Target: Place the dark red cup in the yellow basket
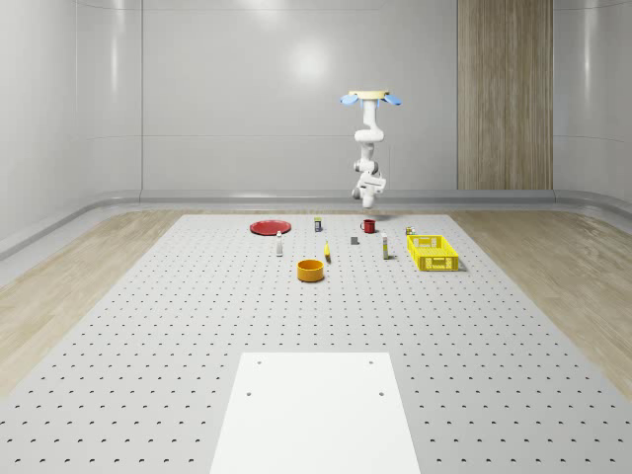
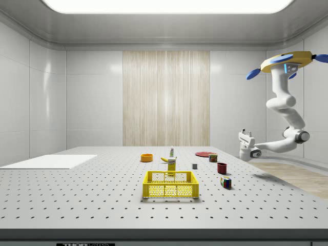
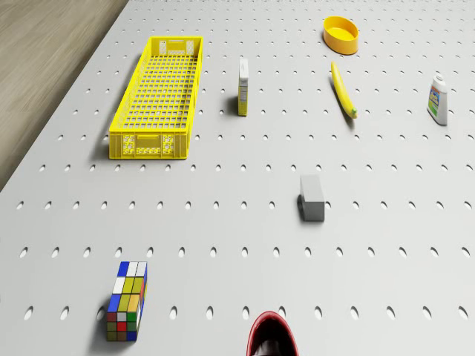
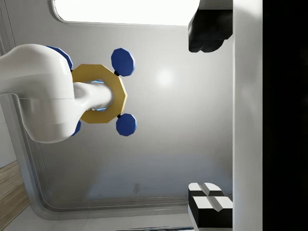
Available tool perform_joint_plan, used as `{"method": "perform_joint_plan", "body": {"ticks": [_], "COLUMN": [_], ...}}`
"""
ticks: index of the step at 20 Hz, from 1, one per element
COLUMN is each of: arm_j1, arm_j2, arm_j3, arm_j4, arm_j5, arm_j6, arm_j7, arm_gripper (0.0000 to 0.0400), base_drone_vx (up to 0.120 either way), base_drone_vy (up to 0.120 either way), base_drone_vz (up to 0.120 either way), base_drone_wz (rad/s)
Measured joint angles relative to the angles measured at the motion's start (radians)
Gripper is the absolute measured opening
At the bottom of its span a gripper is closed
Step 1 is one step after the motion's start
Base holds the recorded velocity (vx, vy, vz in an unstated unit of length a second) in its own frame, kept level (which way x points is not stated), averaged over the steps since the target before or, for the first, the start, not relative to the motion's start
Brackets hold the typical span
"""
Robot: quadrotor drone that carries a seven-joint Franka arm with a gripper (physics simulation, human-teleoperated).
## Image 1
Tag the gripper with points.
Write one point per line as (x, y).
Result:
(373, 183)

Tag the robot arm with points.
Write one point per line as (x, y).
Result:
(369, 133)

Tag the red mug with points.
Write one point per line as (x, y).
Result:
(369, 227)

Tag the yellow and white carton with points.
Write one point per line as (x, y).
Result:
(385, 247)

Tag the banana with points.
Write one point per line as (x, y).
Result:
(327, 252)

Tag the drone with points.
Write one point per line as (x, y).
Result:
(369, 94)

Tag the yellow basket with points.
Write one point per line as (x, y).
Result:
(437, 261)

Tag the yellow bowl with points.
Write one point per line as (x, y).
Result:
(310, 272)

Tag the red plate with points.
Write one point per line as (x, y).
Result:
(270, 227)

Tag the small white bottle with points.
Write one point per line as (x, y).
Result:
(279, 247)

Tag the white board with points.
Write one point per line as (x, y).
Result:
(316, 415)

